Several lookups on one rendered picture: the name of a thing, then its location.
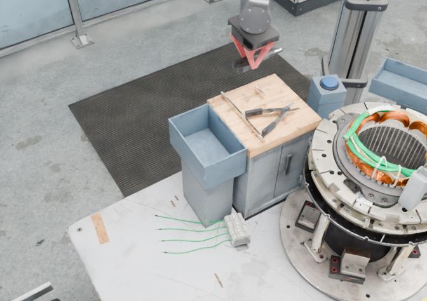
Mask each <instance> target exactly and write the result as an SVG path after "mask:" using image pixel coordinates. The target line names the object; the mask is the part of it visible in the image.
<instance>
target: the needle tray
mask: <svg viewBox="0 0 427 301"><path fill-rule="evenodd" d="M368 92H371V93H373V94H375V95H378V96H380V97H383V98H386V99H388V100H391V101H394V102H396V104H395V105H399V106H401V107H400V108H401V109H403V110H406V108H408V109H412V110H414V111H416V112H419V113H421V114H423V115H425V116H427V110H426V107H427V70H423V69H420V68H418V67H415V66H413V65H409V64H406V63H403V62H401V61H398V60H395V59H393V58H390V57H386V58H385V59H384V61H383V63H382V64H381V66H380V67H379V69H378V70H377V72H376V73H375V75H374V77H373V78H372V80H371V83H370V86H369V90H368Z"/></svg>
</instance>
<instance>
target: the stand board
mask: <svg viewBox="0 0 427 301"><path fill-rule="evenodd" d="M256 86H258V87H259V88H260V89H261V90H262V91H263V92H264V98H263V99H261V98H260V97H259V96H258V95H257V94H256V92H255V87H256ZM225 94H226V95H227V97H228V98H229V99H230V100H231V101H232V103H234V104H235V106H237V108H238V109H239V110H240V111H241V112H242V113H243V115H244V116H245V111H246V110H252V109H258V108H263V109H272V108H282V107H286V106H287V105H289V104H291V103H292V102H294V103H295V104H293V105H292V106H291V107H290V108H291V109H293V108H298V107H299V109H297V110H294V111H291V112H288V113H286V116H287V119H286V122H283V121H282V120H281V121H280V122H279V123H278V124H277V125H276V128H274V129H273V130H272V131H270V132H269V133H268V134H267V135H265V136H264V138H265V143H264V144H263V143H262V142H261V141H260V140H259V139H258V138H257V137H256V136H255V134H254V133H253V132H252V131H251V130H250V128H249V127H248V126H247V125H246V124H245V123H244V122H243V121H242V120H241V118H240V117H239V116H238V115H237V113H235V111H234V110H232V108H231V107H230V106H229V105H228V104H227V102H226V101H225V100H224V99H223V98H222V97H221V95H219V96H216V97H213V98H211V99H209V100H207V103H209V104H210V105H211V106H212V107H213V108H214V109H215V111H216V112H217V113H218V115H219V116H220V117H221V118H222V119H223V120H224V121H225V123H226V124H227V125H228V126H229V127H230V128H231V129H232V131H233V132H234V133H235V135H236V136H237V137H238V138H239V139H240V140H241V142H242V143H243V144H244V145H245V147H246V148H247V156H248V157H249V158H252V157H254V156H257V155H259V154H261V153H263V152H266V151H268V150H269V149H272V148H274V147H276V146H278V145H281V144H283V143H285V142H288V141H289V140H291V139H293V138H296V137H298V136H300V135H302V134H305V133H307V132H309V131H311V130H313V129H315V128H317V127H318V125H319V124H320V123H321V121H322V118H321V117H320V116H319V115H318V114H317V113H316V112H315V111H314V110H313V109H312V108H311V107H309V106H308V105H307V104H306V103H305V102H304V101H303V100H302V99H301V98H300V97H299V96H298V95H297V94H296V93H295V92H293V91H292V90H291V89H290V88H289V87H288V86H287V85H286V84H285V83H284V82H283V81H282V80H281V79H280V78H279V77H278V76H277V75H276V74H272V75H270V76H267V77H264V78H262V79H260V80H257V81H254V82H252V83H249V84H246V85H244V86H242V87H239V88H237V89H234V90H231V91H229V92H227V93H225ZM277 117H278V116H277V112H274V113H271V114H270V113H262V115H258V116H252V117H247V119H248V120H249V121H250V122H251V123H252V124H253V126H254V127H255V128H256V129H257V130H258V131H259V133H260V134H262V130H263V129H264V128H265V127H266V126H268V125H269V124H270V123H272V122H273V121H275V120H276V118H277Z"/></svg>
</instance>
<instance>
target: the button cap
mask: <svg viewBox="0 0 427 301"><path fill-rule="evenodd" d="M337 84H338V82H337V79H336V78H334V77H330V76H327V77H324V78H323V79H322V85H323V86H324V87H326V88H335V87H336V86H337Z"/></svg>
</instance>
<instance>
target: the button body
mask: <svg viewBox="0 0 427 301"><path fill-rule="evenodd" d="M328 76H330V77H334V78H336V79H337V80H338V82H339V87H338V89H336V90H333V91H329V90H325V89H323V88H322V87H321V86H320V80H321V79H322V78H324V77H327V76H320V77H312V78H311V84H310V87H309V93H308V99H307V102H306V104H307V105H308V106H309V107H311V108H312V109H313V110H314V111H315V112H316V113H317V114H318V115H319V116H320V117H321V118H322V120H323V119H324V118H325V119H327V120H328V121H330V120H331V118H329V117H328V116H329V114H330V113H332V112H334V111H335V110H337V109H340V108H341V107H343V104H344V100H345V97H346V94H347V90H346V89H345V87H344V85H343V84H342V82H341V80H340V79H339V77H338V75H337V74H333V75H328Z"/></svg>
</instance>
